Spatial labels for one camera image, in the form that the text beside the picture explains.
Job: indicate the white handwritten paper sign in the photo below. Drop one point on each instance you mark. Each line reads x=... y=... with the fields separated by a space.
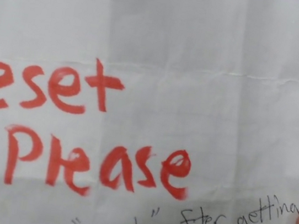
x=202 y=55

